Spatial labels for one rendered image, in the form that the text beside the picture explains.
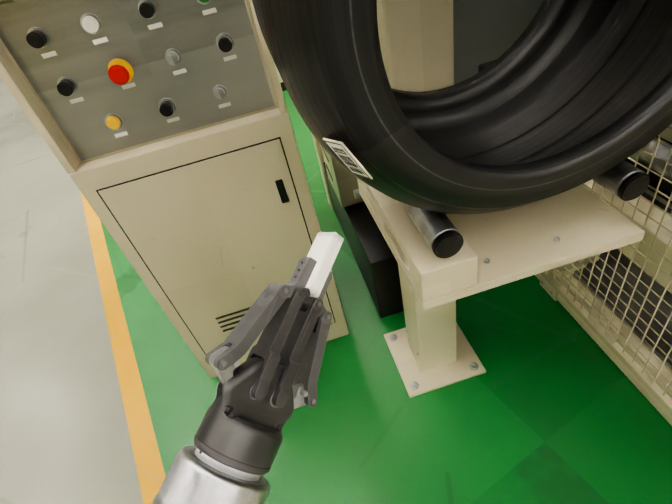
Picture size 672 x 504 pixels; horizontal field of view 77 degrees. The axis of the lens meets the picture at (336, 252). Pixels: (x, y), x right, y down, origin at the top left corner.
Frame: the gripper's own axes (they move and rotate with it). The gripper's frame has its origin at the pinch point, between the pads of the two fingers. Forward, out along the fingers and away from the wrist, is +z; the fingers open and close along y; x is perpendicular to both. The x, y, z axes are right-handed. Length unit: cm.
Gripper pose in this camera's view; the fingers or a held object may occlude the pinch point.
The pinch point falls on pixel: (318, 263)
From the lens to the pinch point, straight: 44.8
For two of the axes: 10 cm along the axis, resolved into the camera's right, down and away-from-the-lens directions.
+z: 3.8, -8.7, 3.1
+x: 6.6, 0.3, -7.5
